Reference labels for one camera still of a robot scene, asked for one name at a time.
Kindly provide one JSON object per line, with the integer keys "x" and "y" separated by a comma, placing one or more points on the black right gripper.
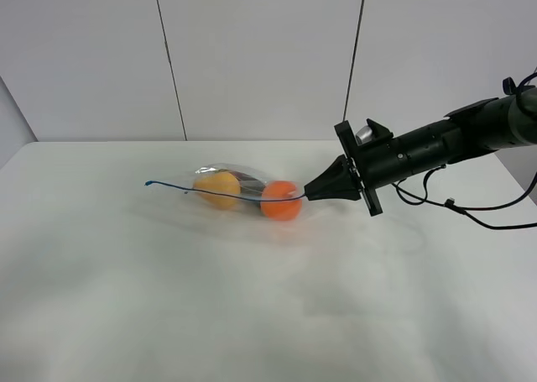
{"x": 374, "y": 165}

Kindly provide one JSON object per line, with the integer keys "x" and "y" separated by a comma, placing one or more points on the clear zip bag blue seal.
{"x": 171, "y": 198}

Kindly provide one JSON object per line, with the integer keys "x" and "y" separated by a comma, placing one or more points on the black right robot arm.
{"x": 470, "y": 132}

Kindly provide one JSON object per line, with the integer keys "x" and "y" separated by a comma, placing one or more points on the orange fruit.
{"x": 281, "y": 201}

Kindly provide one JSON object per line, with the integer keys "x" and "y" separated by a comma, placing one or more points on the dark purple eggplant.
{"x": 251, "y": 188}

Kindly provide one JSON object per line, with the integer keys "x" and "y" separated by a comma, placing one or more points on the yellow pear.
{"x": 219, "y": 189}

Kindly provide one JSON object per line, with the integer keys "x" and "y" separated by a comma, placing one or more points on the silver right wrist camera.
{"x": 364, "y": 135}

